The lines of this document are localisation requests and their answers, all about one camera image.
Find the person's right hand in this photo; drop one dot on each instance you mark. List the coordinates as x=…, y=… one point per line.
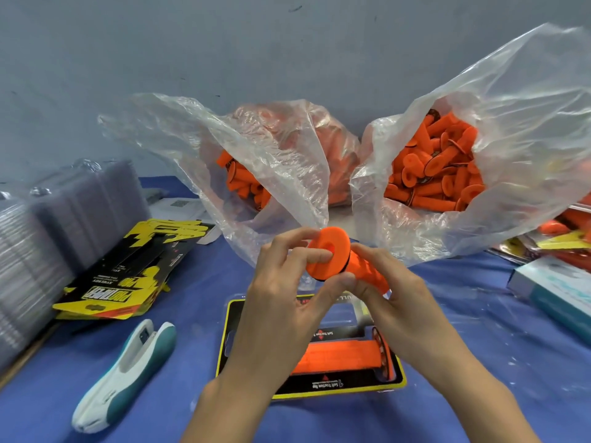
x=411, y=318

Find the person's left hand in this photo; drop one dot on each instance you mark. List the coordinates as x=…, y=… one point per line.
x=277, y=323

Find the teal hand stapler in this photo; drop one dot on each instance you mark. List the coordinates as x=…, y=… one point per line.
x=125, y=378

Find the stack of clear blister shells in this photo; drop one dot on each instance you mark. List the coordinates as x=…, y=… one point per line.
x=46, y=244

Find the teal white cardboard box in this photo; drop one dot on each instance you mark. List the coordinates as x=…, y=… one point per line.
x=554, y=290

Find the white printed paper sheet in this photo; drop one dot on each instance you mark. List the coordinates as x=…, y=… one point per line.
x=180, y=212

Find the stack of yellow black cards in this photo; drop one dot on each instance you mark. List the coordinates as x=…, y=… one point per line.
x=129, y=267

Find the large clear plastic bag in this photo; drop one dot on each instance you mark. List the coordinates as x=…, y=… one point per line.
x=545, y=97

